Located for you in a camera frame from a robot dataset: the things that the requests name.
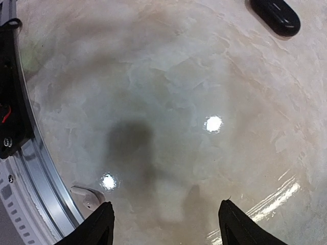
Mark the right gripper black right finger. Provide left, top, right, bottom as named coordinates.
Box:
left=218, top=200, right=271, bottom=244

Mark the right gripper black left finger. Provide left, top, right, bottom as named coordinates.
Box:
left=59, top=202, right=114, bottom=245

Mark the white earbud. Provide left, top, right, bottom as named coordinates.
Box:
left=70, top=186, right=105, bottom=211

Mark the black oval charging case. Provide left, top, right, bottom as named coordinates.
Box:
left=248, top=0, right=301, bottom=37

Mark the aluminium front rail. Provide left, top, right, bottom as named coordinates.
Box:
left=1, top=1, right=84, bottom=244

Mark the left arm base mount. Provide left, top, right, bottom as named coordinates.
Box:
left=1, top=18, right=34, bottom=159

